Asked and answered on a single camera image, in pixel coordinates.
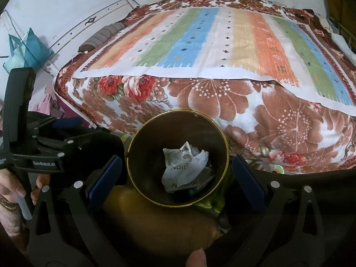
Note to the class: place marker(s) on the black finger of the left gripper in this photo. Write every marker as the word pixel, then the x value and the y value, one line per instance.
pixel 72 150

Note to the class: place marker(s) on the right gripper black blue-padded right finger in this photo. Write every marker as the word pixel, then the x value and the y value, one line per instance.
pixel 273 224

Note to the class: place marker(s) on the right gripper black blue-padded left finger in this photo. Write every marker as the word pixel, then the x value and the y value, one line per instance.
pixel 67 220

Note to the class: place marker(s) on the white plastic wrapper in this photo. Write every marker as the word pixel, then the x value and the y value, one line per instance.
pixel 186 168

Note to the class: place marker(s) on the gold rimmed trash bin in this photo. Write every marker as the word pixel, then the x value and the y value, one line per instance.
pixel 162 222

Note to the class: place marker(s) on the person's left hand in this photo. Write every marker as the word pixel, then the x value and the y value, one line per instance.
pixel 11 186

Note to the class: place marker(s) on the person's right thumb tip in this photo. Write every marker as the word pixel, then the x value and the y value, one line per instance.
pixel 197 259

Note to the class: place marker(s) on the teal cloth bag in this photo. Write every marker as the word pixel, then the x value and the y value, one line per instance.
pixel 28 52

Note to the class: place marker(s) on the grey rolled pillow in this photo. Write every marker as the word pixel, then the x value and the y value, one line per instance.
pixel 100 37

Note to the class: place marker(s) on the striped colourful bed cover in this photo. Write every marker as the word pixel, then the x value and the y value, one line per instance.
pixel 226 43

